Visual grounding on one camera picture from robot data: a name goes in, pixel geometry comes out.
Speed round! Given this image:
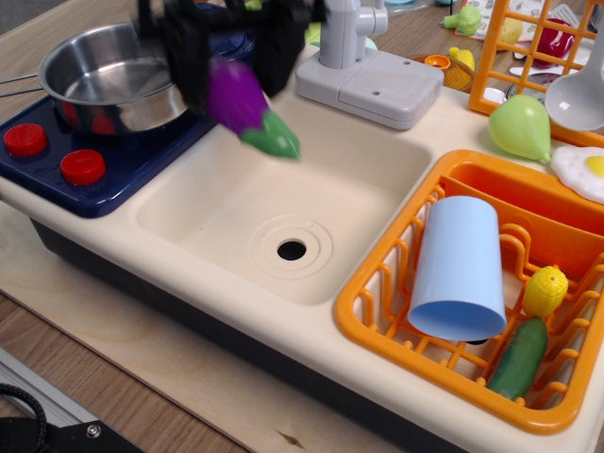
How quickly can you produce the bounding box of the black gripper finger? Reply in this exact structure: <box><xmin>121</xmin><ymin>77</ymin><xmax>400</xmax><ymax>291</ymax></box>
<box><xmin>162</xmin><ymin>19</ymin><xmax>210</xmax><ymax>114</ymax></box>
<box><xmin>252</xmin><ymin>21</ymin><xmax>306</xmax><ymax>97</ymax></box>

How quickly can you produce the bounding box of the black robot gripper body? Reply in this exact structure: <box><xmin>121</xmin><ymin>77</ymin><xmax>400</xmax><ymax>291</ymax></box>
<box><xmin>136</xmin><ymin>1</ymin><xmax>327</xmax><ymax>31</ymax></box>

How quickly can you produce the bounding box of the purple toy eggplant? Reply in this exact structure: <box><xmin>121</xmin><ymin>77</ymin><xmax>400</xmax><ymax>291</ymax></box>
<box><xmin>207</xmin><ymin>57</ymin><xmax>300</xmax><ymax>159</ymax></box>

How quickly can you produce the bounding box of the stainless steel pan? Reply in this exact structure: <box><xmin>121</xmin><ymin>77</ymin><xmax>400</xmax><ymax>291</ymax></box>
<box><xmin>0</xmin><ymin>22</ymin><xmax>194</xmax><ymax>138</ymax></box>

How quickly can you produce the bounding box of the grey toy faucet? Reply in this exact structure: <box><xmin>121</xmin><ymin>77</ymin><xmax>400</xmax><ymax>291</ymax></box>
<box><xmin>295</xmin><ymin>0</ymin><xmax>445</xmax><ymax>130</ymax></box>

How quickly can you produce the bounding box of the red stove knob right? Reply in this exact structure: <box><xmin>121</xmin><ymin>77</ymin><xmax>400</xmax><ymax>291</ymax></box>
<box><xmin>59</xmin><ymin>149</ymin><xmax>106</xmax><ymax>186</ymax></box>

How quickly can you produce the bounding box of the red stove knob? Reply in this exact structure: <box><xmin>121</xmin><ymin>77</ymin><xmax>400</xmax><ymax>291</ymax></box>
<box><xmin>59</xmin><ymin>149</ymin><xmax>106</xmax><ymax>186</ymax></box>
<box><xmin>3</xmin><ymin>124</ymin><xmax>48</xmax><ymax>158</ymax></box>

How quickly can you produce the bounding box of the green toy broccoli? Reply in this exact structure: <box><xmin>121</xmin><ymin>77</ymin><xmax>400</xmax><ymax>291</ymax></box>
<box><xmin>443</xmin><ymin>5</ymin><xmax>482</xmax><ymax>36</ymax></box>

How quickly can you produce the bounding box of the dark blue toy stove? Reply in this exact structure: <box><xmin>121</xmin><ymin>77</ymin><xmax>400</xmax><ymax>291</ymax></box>
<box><xmin>0</xmin><ymin>4</ymin><xmax>256</xmax><ymax>219</ymax></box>

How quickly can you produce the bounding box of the red stove knob left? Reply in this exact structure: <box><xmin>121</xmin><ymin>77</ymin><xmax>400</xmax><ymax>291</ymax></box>
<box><xmin>3</xmin><ymin>124</ymin><xmax>48</xmax><ymax>158</ymax></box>

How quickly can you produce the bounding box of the orange upright grid rack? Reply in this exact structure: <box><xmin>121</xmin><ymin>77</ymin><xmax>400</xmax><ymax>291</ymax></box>
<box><xmin>468</xmin><ymin>0</ymin><xmax>604</xmax><ymax>147</ymax></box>

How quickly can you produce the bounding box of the cream toy sink unit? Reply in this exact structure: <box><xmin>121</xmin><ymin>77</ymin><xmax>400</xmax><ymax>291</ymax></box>
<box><xmin>1</xmin><ymin>89</ymin><xmax>603</xmax><ymax>452</ymax></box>

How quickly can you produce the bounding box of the green toy pear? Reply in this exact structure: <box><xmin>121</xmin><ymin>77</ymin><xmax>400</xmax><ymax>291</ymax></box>
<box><xmin>488</xmin><ymin>94</ymin><xmax>551</xmax><ymax>162</ymax></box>

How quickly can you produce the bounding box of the red toy pepper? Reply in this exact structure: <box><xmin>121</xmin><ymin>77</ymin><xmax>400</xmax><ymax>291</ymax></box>
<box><xmin>533</xmin><ymin>18</ymin><xmax>575</xmax><ymax>69</ymax></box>

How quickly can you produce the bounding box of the grey plastic ladle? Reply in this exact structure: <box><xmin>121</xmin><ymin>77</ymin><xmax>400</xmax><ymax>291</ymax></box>
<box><xmin>545</xmin><ymin>33</ymin><xmax>603</xmax><ymax>132</ymax></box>

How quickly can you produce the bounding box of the light blue plastic cup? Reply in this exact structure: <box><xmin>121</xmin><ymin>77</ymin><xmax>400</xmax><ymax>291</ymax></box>
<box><xmin>408</xmin><ymin>195</ymin><xmax>507</xmax><ymax>342</ymax></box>

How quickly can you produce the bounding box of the toy fried egg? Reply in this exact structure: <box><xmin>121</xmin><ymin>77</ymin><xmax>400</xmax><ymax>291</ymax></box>
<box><xmin>550</xmin><ymin>146</ymin><xmax>603</xmax><ymax>204</ymax></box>

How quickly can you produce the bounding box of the orange dish rack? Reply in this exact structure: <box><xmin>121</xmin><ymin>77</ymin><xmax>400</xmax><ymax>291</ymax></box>
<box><xmin>334</xmin><ymin>150</ymin><xmax>603</xmax><ymax>450</ymax></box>

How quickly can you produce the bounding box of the yellow toy corn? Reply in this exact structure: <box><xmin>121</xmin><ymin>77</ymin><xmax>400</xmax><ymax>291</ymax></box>
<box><xmin>522</xmin><ymin>265</ymin><xmax>569</xmax><ymax>319</ymax></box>

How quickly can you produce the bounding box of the green toy cucumber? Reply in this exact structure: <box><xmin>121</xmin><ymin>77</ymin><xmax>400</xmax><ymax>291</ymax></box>
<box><xmin>487</xmin><ymin>317</ymin><xmax>548</xmax><ymax>400</ymax></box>

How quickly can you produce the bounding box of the black cable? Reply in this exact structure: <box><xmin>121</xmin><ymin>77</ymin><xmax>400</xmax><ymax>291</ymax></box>
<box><xmin>0</xmin><ymin>382</ymin><xmax>50</xmax><ymax>453</ymax></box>

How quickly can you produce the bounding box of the black mount plate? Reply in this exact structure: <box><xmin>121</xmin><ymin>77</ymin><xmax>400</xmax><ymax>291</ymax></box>
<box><xmin>1</xmin><ymin>417</ymin><xmax>142</xmax><ymax>452</ymax></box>

